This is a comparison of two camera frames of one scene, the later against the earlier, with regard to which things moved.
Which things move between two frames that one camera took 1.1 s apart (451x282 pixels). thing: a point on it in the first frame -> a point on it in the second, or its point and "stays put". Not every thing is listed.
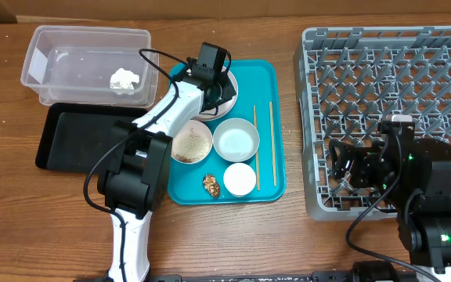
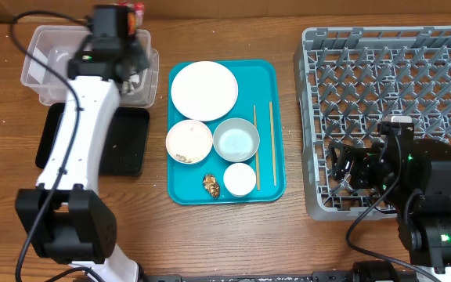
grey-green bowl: [236, 139] stays put
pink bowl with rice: [192, 142] stays put
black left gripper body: [225, 91] -> [135, 52]
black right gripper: [358, 164] stays put
